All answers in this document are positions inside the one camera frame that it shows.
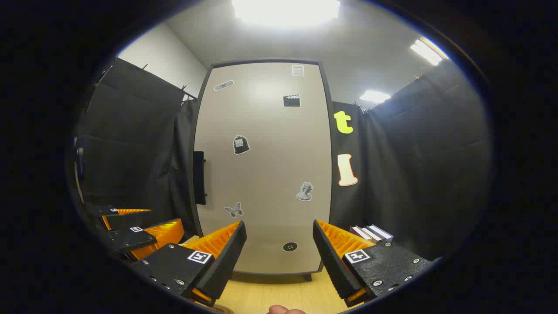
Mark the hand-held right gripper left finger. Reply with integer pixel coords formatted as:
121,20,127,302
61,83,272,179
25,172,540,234
131,220,248,307

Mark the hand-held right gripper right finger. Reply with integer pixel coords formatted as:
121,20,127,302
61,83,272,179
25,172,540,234
313,219,436,308

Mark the black cabinet door handle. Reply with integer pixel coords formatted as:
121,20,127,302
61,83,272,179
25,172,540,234
193,151,207,205

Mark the grey cabinet door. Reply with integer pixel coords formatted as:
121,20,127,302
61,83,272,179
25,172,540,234
193,61,334,276

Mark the grey black book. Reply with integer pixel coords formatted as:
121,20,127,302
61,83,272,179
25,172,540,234
360,226,382,243

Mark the blue grey book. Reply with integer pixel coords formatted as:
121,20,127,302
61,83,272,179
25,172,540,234
367,224,394,242

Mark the black backdrop cloth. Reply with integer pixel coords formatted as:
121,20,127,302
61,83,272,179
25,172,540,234
76,57,493,262

